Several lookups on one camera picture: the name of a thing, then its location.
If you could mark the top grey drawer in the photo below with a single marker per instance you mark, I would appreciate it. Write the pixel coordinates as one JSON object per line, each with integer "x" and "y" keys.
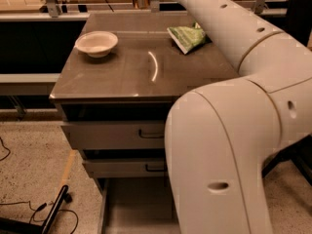
{"x": 93, "y": 135}

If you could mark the grey drawer cabinet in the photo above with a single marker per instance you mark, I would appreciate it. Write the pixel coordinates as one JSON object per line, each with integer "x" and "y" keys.
{"x": 139, "y": 80}

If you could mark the green chip bag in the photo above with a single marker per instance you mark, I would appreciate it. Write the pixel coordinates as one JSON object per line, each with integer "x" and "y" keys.
{"x": 188, "y": 38}

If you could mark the orange soda can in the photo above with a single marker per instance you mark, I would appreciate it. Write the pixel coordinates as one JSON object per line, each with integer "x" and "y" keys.
{"x": 141, "y": 4}

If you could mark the black chair base leg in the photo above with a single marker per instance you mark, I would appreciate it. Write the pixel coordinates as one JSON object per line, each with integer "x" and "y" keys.
{"x": 10, "y": 226}

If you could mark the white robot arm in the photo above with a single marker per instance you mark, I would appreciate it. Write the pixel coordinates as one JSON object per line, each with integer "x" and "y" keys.
{"x": 218, "y": 136}

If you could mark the bottom open drawer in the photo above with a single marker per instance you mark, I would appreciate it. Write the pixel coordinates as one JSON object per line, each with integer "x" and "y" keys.
{"x": 137, "y": 205}

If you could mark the middle grey drawer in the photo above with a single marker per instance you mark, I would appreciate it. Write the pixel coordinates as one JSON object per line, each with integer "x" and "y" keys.
{"x": 128, "y": 167}

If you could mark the grey drawer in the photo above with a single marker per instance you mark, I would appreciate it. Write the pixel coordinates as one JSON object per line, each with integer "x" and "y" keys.
{"x": 128, "y": 167}
{"x": 93, "y": 135}

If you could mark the white bowl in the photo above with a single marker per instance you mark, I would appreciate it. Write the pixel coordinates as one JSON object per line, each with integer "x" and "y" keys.
{"x": 96, "y": 44}

